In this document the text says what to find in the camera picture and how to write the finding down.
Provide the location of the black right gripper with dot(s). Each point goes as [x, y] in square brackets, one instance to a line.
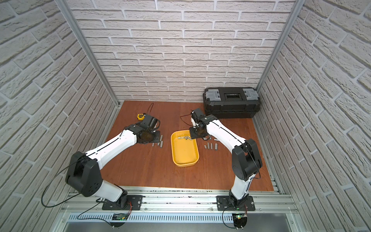
[192, 135]

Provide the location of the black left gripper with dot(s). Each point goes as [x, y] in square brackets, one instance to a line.
[153, 137]

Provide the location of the yellow plastic storage box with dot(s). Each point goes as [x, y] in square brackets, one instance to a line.
[184, 151]

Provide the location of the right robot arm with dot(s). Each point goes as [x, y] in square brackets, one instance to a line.
[246, 159]

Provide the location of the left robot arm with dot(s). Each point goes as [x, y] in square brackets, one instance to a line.
[84, 172]

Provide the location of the yellow tape measure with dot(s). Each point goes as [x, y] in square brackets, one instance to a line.
[141, 117]

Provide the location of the black plastic toolbox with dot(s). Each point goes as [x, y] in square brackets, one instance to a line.
[231, 102]

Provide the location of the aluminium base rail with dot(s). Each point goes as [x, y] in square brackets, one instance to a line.
[178, 206]

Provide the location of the aluminium frame post left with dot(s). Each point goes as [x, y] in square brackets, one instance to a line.
[67, 13]

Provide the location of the aluminium frame post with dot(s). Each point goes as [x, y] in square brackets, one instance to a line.
[281, 40]
[67, 13]

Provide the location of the aluminium frame post right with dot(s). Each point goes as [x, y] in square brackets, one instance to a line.
[281, 40]

